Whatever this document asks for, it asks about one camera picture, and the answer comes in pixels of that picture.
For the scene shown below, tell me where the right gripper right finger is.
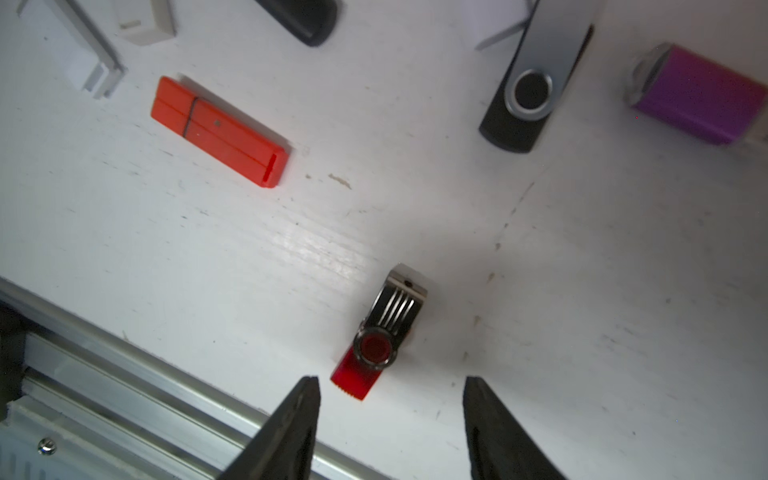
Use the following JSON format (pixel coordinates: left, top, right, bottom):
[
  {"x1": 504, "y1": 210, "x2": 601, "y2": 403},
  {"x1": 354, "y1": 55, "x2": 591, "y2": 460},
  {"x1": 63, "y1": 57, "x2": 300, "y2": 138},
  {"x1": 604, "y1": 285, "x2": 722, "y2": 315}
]
[{"x1": 463, "y1": 376, "x2": 565, "y2": 480}]

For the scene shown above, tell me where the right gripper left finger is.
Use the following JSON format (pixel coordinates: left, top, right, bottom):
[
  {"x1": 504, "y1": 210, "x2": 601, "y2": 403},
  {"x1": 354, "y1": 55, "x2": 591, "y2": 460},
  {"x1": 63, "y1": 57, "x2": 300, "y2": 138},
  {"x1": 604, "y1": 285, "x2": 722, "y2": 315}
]
[{"x1": 218, "y1": 376, "x2": 321, "y2": 480}]

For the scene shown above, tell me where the red black swivel usb drive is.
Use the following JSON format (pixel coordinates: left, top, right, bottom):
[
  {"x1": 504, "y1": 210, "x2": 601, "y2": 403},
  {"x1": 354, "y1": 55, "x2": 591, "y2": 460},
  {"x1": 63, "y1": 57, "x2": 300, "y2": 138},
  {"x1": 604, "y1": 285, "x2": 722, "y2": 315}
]
[{"x1": 330, "y1": 263, "x2": 428, "y2": 401}]

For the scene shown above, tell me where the purple usb drive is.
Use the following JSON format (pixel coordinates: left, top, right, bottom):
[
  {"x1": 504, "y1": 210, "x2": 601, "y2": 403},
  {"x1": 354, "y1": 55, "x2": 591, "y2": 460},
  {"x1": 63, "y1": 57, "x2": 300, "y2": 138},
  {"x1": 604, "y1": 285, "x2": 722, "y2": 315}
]
[{"x1": 625, "y1": 42, "x2": 767, "y2": 158}]

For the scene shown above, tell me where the black silver swivel usb drive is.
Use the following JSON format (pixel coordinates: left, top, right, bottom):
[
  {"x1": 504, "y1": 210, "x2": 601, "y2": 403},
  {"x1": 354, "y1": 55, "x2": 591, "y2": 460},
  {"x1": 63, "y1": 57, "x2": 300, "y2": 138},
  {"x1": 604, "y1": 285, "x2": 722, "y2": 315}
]
[{"x1": 479, "y1": 0, "x2": 602, "y2": 154}]

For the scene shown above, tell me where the red rectangular usb drive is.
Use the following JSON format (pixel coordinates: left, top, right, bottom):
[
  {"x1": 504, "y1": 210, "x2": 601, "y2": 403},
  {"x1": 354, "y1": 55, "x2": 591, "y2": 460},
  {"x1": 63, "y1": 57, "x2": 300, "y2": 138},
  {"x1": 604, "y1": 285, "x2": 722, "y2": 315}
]
[{"x1": 151, "y1": 76, "x2": 289, "y2": 189}]

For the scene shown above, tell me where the black oval usb drive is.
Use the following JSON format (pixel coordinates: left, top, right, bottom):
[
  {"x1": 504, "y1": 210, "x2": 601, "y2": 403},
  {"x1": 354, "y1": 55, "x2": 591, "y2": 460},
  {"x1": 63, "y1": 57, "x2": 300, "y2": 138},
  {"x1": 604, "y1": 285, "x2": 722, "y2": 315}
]
[{"x1": 256, "y1": 0, "x2": 339, "y2": 47}]

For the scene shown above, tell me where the white usb drive centre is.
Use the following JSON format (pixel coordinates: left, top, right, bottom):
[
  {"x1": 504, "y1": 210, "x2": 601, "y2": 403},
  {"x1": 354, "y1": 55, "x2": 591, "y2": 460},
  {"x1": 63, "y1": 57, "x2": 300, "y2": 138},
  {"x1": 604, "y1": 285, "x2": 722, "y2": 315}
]
[{"x1": 460, "y1": 0, "x2": 536, "y2": 51}]

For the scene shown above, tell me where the white usb drive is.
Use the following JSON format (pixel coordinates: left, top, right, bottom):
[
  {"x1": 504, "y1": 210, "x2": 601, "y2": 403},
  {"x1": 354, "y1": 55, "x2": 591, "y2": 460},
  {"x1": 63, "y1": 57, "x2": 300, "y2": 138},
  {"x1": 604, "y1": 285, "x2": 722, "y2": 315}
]
[
  {"x1": 460, "y1": 0, "x2": 536, "y2": 51},
  {"x1": 17, "y1": 0, "x2": 124, "y2": 99},
  {"x1": 112, "y1": 0, "x2": 176, "y2": 46}
]

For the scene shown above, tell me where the white usb drive middle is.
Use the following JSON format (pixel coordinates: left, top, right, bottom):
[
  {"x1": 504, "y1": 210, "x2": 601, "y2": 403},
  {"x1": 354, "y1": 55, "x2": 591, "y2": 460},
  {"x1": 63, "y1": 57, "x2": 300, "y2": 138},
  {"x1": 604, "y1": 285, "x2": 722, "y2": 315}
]
[{"x1": 112, "y1": 0, "x2": 176, "y2": 46}]

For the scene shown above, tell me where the white usb drive lower left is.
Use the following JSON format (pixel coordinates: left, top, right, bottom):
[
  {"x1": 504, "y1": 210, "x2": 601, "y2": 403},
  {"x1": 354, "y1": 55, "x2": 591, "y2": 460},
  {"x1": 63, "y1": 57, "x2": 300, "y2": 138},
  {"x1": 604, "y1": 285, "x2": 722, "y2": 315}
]
[{"x1": 17, "y1": 0, "x2": 124, "y2": 99}]

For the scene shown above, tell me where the aluminium front rail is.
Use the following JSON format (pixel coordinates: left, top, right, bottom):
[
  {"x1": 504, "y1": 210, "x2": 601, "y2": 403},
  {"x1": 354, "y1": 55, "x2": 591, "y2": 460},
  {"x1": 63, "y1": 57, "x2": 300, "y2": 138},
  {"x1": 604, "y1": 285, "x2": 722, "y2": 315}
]
[{"x1": 1, "y1": 280, "x2": 378, "y2": 479}]

